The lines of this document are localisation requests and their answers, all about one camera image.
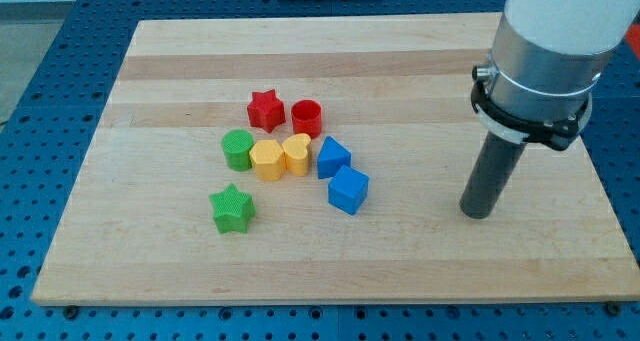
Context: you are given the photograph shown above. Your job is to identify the yellow heart block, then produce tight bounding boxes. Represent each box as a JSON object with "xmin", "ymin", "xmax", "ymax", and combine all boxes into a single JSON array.
[{"xmin": 282, "ymin": 133, "xmax": 312, "ymax": 176}]

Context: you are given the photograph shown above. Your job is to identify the red star block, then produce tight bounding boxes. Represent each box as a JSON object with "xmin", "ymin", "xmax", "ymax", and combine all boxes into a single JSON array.
[{"xmin": 246, "ymin": 89, "xmax": 286, "ymax": 133}]

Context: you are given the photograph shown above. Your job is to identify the blue triangle block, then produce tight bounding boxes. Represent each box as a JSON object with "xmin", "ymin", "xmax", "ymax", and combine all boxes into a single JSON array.
[{"xmin": 317, "ymin": 136, "xmax": 351, "ymax": 179}]

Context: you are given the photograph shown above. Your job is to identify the yellow hexagon block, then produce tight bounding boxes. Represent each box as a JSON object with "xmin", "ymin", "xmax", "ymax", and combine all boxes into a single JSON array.
[{"xmin": 249, "ymin": 140, "xmax": 286, "ymax": 181}]

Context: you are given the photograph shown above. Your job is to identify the blue cube block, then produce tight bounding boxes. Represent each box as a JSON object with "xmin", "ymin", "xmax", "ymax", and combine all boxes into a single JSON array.
[{"xmin": 328, "ymin": 165, "xmax": 369, "ymax": 215}]

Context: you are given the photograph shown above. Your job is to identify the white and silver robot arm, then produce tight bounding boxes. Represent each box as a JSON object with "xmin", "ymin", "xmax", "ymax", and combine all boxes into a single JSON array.
[{"xmin": 489, "ymin": 0, "xmax": 639, "ymax": 122}]

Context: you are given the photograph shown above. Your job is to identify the green star block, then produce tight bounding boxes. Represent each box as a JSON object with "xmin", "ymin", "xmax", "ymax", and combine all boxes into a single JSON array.
[{"xmin": 209, "ymin": 183, "xmax": 256, "ymax": 234}]

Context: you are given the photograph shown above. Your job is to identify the red cylinder block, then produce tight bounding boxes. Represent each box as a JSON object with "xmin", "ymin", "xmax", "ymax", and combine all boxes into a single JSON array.
[{"xmin": 291, "ymin": 99, "xmax": 322, "ymax": 139}]

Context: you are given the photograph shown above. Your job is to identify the wooden board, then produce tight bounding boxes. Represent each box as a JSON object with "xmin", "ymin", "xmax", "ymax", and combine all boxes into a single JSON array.
[{"xmin": 31, "ymin": 13, "xmax": 639, "ymax": 306}]

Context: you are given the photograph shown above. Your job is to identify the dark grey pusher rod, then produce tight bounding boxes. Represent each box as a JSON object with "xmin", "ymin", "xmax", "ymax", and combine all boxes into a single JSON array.
[{"xmin": 459, "ymin": 132, "xmax": 526, "ymax": 219}]

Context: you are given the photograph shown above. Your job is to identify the black clamp ring with cable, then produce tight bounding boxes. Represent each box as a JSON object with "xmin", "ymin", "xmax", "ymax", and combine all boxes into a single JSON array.
[{"xmin": 470, "ymin": 64, "xmax": 594, "ymax": 152}]

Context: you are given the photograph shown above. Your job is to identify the green cylinder block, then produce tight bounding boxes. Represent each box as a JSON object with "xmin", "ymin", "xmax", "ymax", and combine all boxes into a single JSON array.
[{"xmin": 221, "ymin": 129, "xmax": 254, "ymax": 171}]

